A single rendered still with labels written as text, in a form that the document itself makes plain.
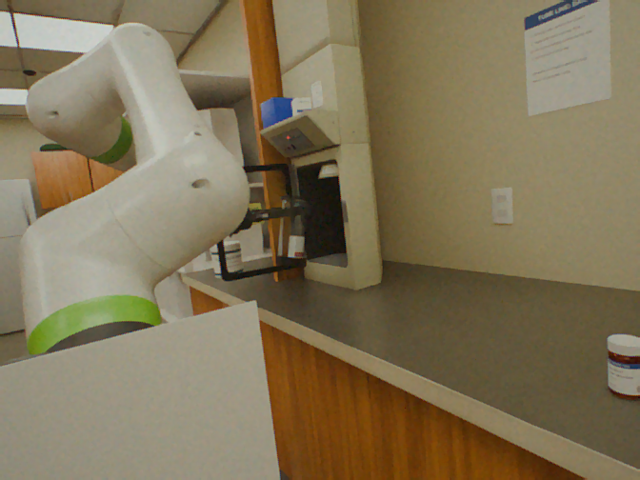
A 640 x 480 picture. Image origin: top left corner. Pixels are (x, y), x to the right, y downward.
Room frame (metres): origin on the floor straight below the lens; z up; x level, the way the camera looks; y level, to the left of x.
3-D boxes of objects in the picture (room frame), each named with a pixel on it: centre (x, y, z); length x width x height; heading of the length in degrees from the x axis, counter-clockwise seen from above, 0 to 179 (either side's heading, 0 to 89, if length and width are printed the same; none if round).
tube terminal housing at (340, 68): (1.46, -0.12, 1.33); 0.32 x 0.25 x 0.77; 33
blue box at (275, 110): (1.44, 0.09, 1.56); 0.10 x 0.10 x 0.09; 33
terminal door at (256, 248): (1.44, 0.22, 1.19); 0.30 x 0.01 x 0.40; 116
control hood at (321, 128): (1.36, 0.04, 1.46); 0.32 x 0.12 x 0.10; 33
